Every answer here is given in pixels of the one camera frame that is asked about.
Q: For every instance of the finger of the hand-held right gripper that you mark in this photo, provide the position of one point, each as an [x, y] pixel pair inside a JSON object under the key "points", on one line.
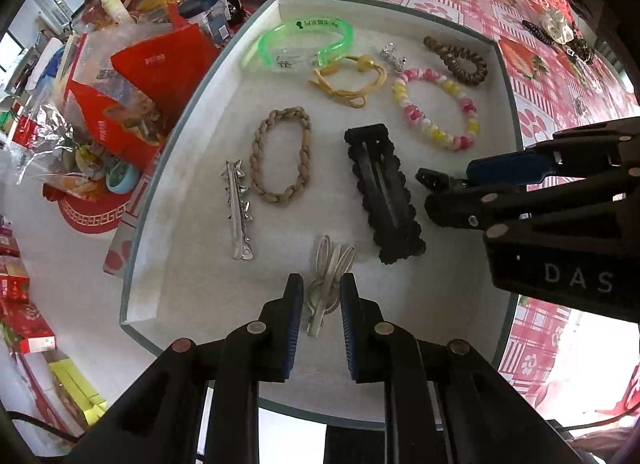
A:
{"points": [[465, 206], [510, 168]]}

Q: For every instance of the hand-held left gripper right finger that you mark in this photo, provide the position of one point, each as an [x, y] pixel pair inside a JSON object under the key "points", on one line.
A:
{"points": [[348, 329]]}

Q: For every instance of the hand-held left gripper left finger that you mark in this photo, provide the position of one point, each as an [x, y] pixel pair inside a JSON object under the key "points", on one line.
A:
{"points": [[295, 329]]}

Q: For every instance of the small black claw clip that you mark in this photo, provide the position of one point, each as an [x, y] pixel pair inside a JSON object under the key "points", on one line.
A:
{"points": [[434, 179]]}

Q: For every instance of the beige bow hair clip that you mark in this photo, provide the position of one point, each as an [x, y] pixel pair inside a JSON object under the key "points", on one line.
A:
{"points": [[325, 274]]}

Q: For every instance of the white jewelry tray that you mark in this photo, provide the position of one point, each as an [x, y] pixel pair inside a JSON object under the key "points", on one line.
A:
{"points": [[200, 244]]}

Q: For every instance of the silver star hair clip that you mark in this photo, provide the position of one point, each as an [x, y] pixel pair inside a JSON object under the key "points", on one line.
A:
{"points": [[239, 214]]}

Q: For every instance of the green translucent bangle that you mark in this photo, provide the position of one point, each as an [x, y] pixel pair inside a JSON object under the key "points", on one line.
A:
{"points": [[300, 27]]}

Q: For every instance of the black scalloped snap clip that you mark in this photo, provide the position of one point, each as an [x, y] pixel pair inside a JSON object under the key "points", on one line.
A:
{"points": [[385, 194]]}

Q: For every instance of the strawberry paw print tablecloth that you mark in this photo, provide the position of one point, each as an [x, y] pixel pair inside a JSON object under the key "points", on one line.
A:
{"points": [[550, 94]]}

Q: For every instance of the white flower hair claw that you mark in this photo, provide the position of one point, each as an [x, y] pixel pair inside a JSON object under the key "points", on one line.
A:
{"points": [[556, 27]]}

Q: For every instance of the small silver rhinestone clip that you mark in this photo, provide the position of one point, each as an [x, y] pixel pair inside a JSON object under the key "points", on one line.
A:
{"points": [[394, 57]]}

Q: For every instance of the clear hair clip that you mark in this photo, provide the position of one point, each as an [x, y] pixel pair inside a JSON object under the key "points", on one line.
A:
{"points": [[292, 60]]}

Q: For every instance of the yellow-green boxes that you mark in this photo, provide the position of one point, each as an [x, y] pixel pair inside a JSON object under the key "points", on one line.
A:
{"points": [[75, 389]]}

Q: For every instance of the teal round tin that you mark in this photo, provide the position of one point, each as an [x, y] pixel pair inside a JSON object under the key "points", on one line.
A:
{"points": [[122, 177]]}

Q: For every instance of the red and white box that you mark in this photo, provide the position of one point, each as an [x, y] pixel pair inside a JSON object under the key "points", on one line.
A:
{"points": [[25, 329]]}

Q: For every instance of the red snack bag with window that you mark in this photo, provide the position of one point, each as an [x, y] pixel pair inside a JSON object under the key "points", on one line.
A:
{"points": [[100, 119]]}

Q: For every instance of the small red box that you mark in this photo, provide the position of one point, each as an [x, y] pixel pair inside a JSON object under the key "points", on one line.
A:
{"points": [[12, 279]]}

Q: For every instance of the plain red snack bag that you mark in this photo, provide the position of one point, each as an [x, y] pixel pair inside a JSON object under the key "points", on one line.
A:
{"points": [[160, 64]]}

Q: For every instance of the crumpled clear wrapper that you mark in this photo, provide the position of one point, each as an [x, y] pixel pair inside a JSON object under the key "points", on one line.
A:
{"points": [[45, 144]]}

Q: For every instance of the jar with blue lid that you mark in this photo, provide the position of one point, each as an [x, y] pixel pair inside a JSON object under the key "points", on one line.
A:
{"points": [[205, 12]]}

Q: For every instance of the clear plastic bag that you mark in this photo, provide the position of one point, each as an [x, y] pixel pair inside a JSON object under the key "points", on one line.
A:
{"points": [[100, 59]]}

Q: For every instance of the white tube bottle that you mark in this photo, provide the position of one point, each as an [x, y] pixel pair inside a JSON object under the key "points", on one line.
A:
{"points": [[116, 7]]}

